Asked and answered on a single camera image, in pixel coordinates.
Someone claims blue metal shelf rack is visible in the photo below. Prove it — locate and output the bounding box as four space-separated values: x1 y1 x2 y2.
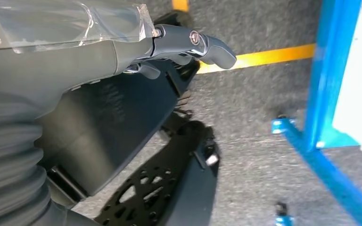
271 0 362 226

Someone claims yellow floor tape line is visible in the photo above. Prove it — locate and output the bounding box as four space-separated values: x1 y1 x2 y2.
197 43 316 75
172 0 189 12

